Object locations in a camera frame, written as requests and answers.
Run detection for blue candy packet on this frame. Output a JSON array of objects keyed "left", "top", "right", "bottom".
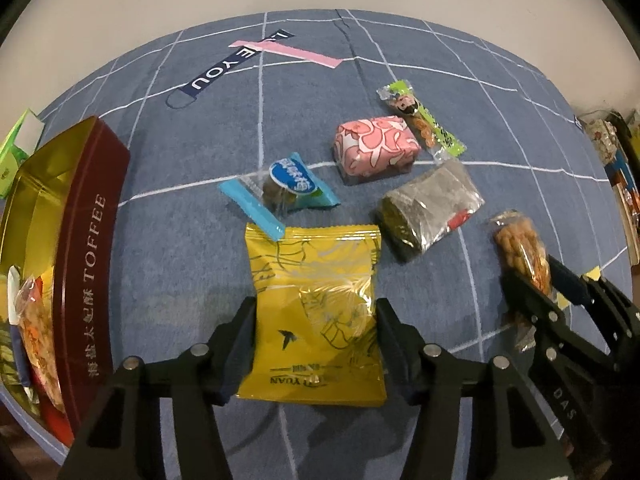
[{"left": 218, "top": 152, "right": 341, "bottom": 239}]

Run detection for green and white carton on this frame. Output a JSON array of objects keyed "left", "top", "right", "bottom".
[{"left": 0, "top": 108, "right": 45, "bottom": 198}]

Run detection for blue checked tablecloth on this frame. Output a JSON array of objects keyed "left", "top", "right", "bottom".
[{"left": 0, "top": 8, "right": 633, "bottom": 480}]

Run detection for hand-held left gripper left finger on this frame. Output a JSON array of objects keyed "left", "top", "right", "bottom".
[{"left": 57, "top": 297, "right": 258, "bottom": 480}]

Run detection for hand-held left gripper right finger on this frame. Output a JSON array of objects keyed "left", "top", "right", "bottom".
[{"left": 375, "top": 298, "right": 576, "bottom": 480}]

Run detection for red snack packet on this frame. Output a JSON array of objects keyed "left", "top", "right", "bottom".
[{"left": 30, "top": 280, "right": 76, "bottom": 441}]

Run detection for dark red toffee tin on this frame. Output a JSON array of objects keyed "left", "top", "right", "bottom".
[{"left": 0, "top": 116, "right": 132, "bottom": 448}]

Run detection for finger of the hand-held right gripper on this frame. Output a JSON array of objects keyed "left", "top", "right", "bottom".
[
  {"left": 500, "top": 269, "right": 568, "bottom": 333},
  {"left": 547, "top": 255, "right": 640, "bottom": 356}
]

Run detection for white snack packet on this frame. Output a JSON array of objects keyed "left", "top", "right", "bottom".
[{"left": 6, "top": 265, "right": 33, "bottom": 391}]

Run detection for green cartoon candy packet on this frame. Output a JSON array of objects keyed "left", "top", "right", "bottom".
[{"left": 376, "top": 79, "right": 467, "bottom": 163}]

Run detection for clear seaweed roll packet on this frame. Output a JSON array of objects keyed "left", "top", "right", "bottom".
[{"left": 377, "top": 159, "right": 486, "bottom": 263}]

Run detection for clear bag of fried nuts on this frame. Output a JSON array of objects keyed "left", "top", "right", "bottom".
[{"left": 489, "top": 210, "right": 553, "bottom": 353}]

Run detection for pink patterned snack packet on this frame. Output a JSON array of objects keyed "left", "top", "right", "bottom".
[{"left": 332, "top": 115, "right": 421, "bottom": 186}]

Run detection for small clear orange snack packet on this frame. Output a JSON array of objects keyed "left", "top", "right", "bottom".
[{"left": 14, "top": 275, "right": 66, "bottom": 411}]

